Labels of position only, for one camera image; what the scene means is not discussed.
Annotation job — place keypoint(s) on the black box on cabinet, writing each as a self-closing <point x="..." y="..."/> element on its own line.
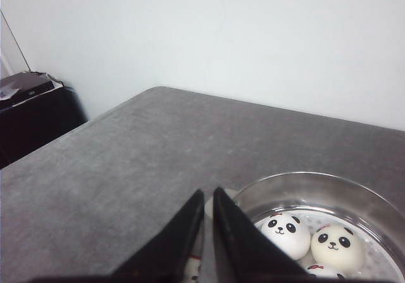
<point x="23" y="86"/>

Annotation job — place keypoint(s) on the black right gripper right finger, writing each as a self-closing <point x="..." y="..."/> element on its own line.
<point x="241" y="250"/>

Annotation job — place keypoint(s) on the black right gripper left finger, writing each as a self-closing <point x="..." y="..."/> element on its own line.
<point x="166" y="254"/>

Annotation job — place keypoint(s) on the panda bun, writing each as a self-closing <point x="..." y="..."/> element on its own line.
<point x="339" y="247"/>
<point x="192" y="269"/>
<point x="288" y="232"/>
<point x="325" y="271"/>

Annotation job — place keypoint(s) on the stainless steel steamer pot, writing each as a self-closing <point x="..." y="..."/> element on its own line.
<point x="320" y="199"/>

